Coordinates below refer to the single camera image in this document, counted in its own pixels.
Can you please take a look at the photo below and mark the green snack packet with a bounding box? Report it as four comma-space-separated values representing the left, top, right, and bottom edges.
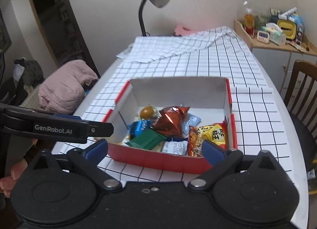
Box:
126, 129, 167, 150

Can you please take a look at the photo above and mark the white checkered tablecloth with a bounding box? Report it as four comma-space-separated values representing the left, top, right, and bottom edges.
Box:
52, 26, 296, 187

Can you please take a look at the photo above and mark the pink puffer jacket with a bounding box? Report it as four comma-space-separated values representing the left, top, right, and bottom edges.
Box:
37, 59, 99, 115

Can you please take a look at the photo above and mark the orange liquid bottle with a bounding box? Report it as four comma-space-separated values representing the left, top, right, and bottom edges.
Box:
243, 1, 255, 38

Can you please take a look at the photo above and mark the light blue cookie bag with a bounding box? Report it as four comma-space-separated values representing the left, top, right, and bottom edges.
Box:
182, 113, 201, 136

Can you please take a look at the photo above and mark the white digital timer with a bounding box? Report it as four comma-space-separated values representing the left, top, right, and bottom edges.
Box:
256, 30, 270, 44

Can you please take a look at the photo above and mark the red cardboard box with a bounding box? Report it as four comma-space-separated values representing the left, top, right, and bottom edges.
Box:
104, 77, 238, 174

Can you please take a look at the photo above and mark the left hand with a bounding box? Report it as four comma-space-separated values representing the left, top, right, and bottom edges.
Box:
0, 138, 38, 198

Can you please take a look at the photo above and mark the dark blue snack bag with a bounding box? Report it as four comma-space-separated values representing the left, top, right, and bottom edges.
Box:
129, 119, 152, 139

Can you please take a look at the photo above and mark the pink object behind cloth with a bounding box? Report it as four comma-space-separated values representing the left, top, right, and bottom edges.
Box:
173, 25, 197, 37

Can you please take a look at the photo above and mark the red yellow snack bag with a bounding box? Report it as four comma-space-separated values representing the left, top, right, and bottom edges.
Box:
188, 122, 227, 157

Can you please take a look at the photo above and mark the white blue snack packet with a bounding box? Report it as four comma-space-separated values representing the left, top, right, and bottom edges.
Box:
161, 138, 188, 156

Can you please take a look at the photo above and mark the brown foil snack bag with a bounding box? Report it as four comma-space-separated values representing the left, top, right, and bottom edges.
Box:
152, 106, 190, 137

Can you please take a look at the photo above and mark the wooden corner shelf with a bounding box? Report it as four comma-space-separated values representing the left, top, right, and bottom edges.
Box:
233, 18, 317, 96

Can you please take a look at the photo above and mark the wooden chair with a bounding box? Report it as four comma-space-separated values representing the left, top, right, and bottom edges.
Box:
284, 60, 316, 170

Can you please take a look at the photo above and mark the yellow snack packet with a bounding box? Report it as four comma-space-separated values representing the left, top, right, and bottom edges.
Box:
139, 105, 159, 121

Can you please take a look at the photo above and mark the green tissue pack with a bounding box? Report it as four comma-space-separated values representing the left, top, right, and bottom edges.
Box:
261, 22, 286, 46

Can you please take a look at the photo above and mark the yellow tissue box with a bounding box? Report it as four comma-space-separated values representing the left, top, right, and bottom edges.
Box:
277, 19, 297, 40

